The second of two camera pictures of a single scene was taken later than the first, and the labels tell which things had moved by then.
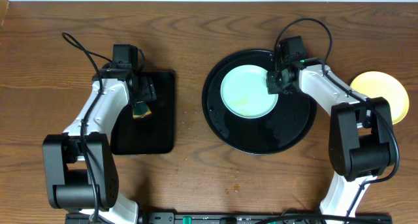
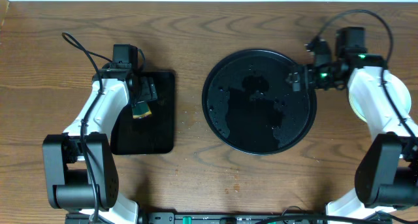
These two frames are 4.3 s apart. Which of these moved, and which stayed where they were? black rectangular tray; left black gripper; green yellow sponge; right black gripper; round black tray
Moved: right black gripper
Stayed: round black tray; black rectangular tray; left black gripper; green yellow sponge
